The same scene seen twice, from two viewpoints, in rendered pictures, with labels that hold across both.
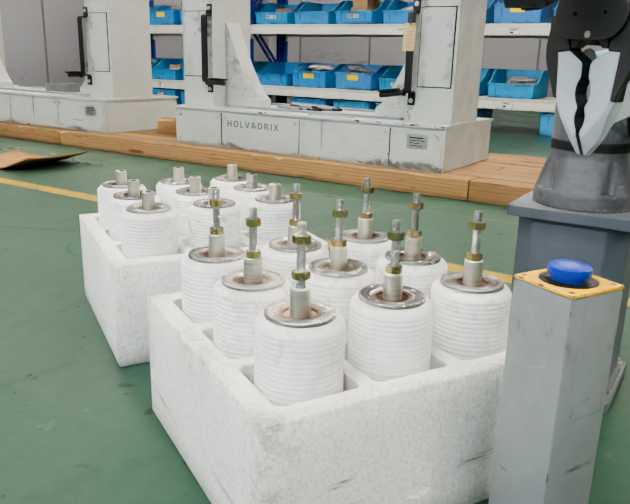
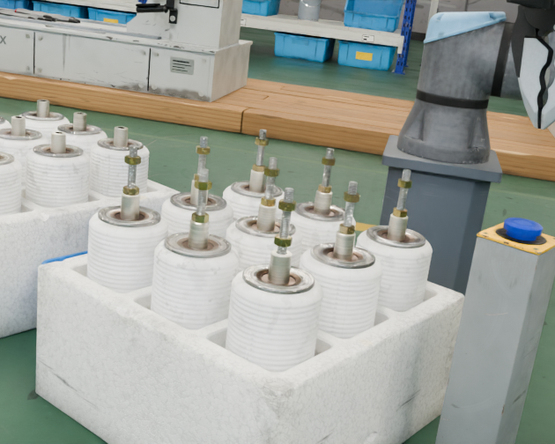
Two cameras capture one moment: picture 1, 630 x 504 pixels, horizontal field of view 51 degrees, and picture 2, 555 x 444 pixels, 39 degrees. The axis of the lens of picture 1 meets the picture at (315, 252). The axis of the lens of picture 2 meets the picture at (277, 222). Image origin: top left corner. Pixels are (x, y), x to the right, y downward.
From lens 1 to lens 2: 32 cm
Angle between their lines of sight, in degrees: 22
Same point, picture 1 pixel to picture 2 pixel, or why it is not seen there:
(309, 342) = (303, 307)
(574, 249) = (443, 198)
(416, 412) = (377, 365)
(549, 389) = (510, 332)
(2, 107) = not seen: outside the picture
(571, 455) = (517, 387)
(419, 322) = (376, 279)
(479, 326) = (410, 278)
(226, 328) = (180, 298)
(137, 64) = not seen: outside the picture
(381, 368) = (342, 326)
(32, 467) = not seen: outside the picture
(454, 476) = (393, 420)
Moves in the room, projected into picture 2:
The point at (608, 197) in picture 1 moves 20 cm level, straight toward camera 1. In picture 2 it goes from (473, 149) to (501, 181)
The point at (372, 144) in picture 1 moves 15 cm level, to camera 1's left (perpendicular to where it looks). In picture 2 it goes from (128, 66) to (86, 63)
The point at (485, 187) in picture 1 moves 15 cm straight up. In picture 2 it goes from (260, 119) to (264, 76)
